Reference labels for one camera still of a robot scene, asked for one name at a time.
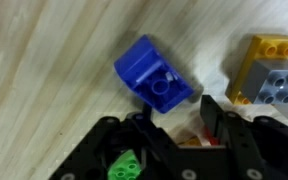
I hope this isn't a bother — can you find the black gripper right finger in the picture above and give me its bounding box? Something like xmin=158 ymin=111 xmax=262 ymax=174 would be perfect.
xmin=200 ymin=94 xmax=288 ymax=180

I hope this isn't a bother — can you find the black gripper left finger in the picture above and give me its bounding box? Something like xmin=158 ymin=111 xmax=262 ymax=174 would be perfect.
xmin=48 ymin=103 xmax=198 ymax=180

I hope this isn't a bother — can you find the blue curved lego block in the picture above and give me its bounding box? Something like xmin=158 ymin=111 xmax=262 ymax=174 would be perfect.
xmin=113 ymin=34 xmax=195 ymax=114

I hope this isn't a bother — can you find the red lego block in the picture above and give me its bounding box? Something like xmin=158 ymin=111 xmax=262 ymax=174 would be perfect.
xmin=203 ymin=126 xmax=219 ymax=146

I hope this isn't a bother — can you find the small orange lego brick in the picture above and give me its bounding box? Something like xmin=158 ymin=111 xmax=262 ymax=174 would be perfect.
xmin=178 ymin=136 xmax=203 ymax=148

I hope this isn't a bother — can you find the green toy car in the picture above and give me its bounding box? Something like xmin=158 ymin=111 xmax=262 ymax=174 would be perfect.
xmin=107 ymin=149 xmax=143 ymax=180

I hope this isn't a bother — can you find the yellow toy brick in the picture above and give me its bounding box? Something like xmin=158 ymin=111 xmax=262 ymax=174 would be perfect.
xmin=225 ymin=34 xmax=288 ymax=120

